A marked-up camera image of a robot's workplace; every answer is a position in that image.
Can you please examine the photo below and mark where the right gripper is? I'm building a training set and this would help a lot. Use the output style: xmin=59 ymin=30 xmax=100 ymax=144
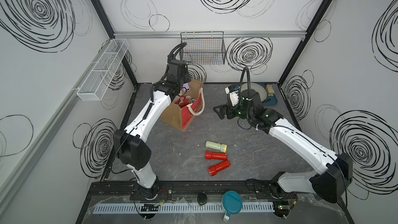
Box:
xmin=212 ymin=100 xmax=252 ymax=121

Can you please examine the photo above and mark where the red jute tote bag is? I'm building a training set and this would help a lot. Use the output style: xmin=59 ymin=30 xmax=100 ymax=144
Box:
xmin=161 ymin=79 xmax=205 ymax=132

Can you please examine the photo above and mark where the green flashlight horizontal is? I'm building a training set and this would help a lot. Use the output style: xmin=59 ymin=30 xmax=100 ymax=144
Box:
xmin=205 ymin=141 xmax=227 ymax=153

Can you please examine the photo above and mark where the purple flashlight horizontal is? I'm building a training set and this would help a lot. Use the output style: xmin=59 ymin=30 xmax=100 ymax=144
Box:
xmin=181 ymin=83 xmax=190 ymax=94

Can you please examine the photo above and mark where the red flashlight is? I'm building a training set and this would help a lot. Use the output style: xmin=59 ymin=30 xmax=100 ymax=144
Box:
xmin=205 ymin=151 xmax=228 ymax=161
xmin=175 ymin=96 xmax=192 ymax=108
xmin=208 ymin=160 xmax=231 ymax=176

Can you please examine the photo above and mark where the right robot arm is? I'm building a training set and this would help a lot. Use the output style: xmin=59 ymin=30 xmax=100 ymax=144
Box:
xmin=214 ymin=85 xmax=353 ymax=203

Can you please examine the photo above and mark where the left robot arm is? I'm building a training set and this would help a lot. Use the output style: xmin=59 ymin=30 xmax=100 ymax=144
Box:
xmin=113 ymin=60 xmax=191 ymax=199

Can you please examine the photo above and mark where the grey round plate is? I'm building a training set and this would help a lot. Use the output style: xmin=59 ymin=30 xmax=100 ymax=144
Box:
xmin=239 ymin=83 xmax=267 ymax=103

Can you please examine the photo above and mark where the teal tray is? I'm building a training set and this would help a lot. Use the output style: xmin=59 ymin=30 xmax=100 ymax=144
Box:
xmin=261 ymin=83 xmax=278 ymax=106

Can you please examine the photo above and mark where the small yellowish jar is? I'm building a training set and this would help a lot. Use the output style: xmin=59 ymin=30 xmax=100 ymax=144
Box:
xmin=265 ymin=84 xmax=275 ymax=96

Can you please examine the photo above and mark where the red flashlight bottom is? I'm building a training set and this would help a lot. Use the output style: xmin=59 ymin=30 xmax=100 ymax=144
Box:
xmin=208 ymin=160 xmax=231 ymax=176

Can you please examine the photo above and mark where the teal round lid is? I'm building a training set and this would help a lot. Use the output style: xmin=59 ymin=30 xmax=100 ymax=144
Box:
xmin=222 ymin=191 xmax=243 ymax=222

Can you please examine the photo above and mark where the black round knob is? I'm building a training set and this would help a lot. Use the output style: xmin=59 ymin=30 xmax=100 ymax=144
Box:
xmin=197 ymin=192 xmax=208 ymax=206

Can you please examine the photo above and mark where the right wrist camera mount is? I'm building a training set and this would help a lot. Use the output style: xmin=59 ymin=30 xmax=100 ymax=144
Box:
xmin=225 ymin=84 xmax=239 ymax=106

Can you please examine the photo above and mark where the black corrugated cable left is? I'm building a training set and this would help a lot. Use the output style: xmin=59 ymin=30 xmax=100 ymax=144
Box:
xmin=167 ymin=42 xmax=188 ymax=64

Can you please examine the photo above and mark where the black corrugated cable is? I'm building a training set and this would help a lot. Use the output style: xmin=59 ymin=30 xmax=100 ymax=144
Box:
xmin=241 ymin=66 xmax=251 ymax=92
xmin=167 ymin=42 xmax=188 ymax=64

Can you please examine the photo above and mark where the black wire basket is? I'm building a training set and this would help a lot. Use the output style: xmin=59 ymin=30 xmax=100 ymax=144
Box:
xmin=179 ymin=31 xmax=227 ymax=65

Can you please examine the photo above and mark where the black corrugated cable right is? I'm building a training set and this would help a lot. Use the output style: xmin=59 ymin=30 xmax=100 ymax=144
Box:
xmin=241 ymin=66 xmax=251 ymax=92

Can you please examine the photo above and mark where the white wire shelf basket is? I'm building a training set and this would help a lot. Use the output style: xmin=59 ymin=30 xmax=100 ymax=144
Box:
xmin=77 ymin=38 xmax=129 ymax=101

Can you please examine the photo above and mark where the white slotted cable duct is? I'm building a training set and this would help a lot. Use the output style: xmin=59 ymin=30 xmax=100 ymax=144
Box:
xmin=92 ymin=202 xmax=275 ymax=214

